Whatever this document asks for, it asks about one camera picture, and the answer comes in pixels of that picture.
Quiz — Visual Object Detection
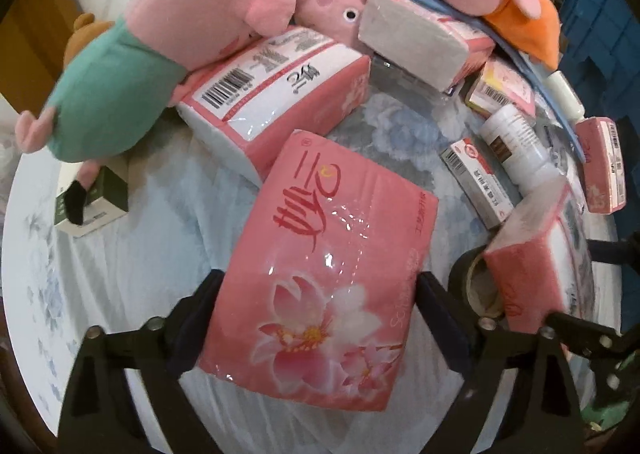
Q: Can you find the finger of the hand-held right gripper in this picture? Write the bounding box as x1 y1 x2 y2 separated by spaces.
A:
582 237 640 267
547 310 623 360

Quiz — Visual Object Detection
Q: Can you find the blue plastic crate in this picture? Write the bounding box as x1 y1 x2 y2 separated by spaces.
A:
557 0 640 120

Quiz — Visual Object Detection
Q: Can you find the orange wooden panel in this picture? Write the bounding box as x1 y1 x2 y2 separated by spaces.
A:
0 0 86 100

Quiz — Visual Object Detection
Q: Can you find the pink white medicine box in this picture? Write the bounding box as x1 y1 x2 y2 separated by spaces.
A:
465 57 537 117

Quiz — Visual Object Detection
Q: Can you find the pig plush teal dress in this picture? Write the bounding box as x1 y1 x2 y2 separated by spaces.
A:
14 0 297 227

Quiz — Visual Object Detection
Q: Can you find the pig plush orange dress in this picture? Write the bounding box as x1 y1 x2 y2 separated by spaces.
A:
397 0 562 71

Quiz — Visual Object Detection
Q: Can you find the small white bottle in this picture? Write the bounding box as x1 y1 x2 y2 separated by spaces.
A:
545 70 586 122

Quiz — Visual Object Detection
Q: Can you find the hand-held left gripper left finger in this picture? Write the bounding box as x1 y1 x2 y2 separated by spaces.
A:
59 268 227 454

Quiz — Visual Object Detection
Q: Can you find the black tape roll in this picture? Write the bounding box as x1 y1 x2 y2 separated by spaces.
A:
447 245 506 320

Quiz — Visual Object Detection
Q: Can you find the pink tissue pack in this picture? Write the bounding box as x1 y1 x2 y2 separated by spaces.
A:
575 117 627 214
175 24 372 185
357 0 496 90
482 179 576 337
197 128 440 412

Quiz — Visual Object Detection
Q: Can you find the brown bear plush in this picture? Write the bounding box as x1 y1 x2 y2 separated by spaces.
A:
62 12 116 68

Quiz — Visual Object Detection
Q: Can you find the white red striped medicine box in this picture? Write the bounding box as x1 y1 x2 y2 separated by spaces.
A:
439 137 518 230

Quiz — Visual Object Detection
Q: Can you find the white bottle orange label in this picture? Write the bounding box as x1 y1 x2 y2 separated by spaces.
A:
480 104 563 197

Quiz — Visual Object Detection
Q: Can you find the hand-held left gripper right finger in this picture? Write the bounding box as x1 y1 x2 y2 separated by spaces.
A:
416 271 586 454

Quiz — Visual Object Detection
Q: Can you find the green plastic bag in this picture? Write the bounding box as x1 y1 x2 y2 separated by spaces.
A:
582 349 640 427

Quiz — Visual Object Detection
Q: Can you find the white dark green box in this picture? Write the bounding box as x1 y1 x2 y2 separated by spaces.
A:
52 154 130 239

